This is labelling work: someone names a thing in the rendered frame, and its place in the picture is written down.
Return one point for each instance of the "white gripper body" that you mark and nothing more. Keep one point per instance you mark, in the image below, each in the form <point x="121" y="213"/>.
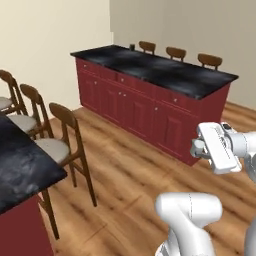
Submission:
<point x="218" y="150"/>

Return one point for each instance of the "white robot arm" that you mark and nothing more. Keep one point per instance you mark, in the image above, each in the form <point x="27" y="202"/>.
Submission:
<point x="190" y="213"/>

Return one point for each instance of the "dark cup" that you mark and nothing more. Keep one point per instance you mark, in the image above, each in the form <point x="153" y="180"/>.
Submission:
<point x="132" y="47"/>

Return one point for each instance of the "red counter with black top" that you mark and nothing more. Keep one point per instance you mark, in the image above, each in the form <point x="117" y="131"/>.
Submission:
<point x="23" y="166"/>

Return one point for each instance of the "red cupboard door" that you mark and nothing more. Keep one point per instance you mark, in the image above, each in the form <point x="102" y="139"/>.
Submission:
<point x="89" y="91"/>
<point x="111" y="102"/>
<point x="138" y="116"/>
<point x="173" y="131"/>

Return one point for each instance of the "red drawer front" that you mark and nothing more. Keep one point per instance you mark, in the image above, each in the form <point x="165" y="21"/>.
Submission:
<point x="178" y="101"/>
<point x="130" y="82"/>
<point x="88" y="67"/>

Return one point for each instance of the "red cupboard island black top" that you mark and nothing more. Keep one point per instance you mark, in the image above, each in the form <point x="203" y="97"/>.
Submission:
<point x="156" y="71"/>

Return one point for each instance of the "brown wooden stool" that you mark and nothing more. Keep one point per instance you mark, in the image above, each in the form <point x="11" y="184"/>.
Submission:
<point x="175" y="52"/>
<point x="209" y="60"/>
<point x="147" y="46"/>

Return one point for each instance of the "wooden stool with pale seat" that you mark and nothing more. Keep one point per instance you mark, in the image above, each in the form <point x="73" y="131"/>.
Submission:
<point x="23" y="122"/>
<point x="53" y="148"/>
<point x="8" y="79"/>

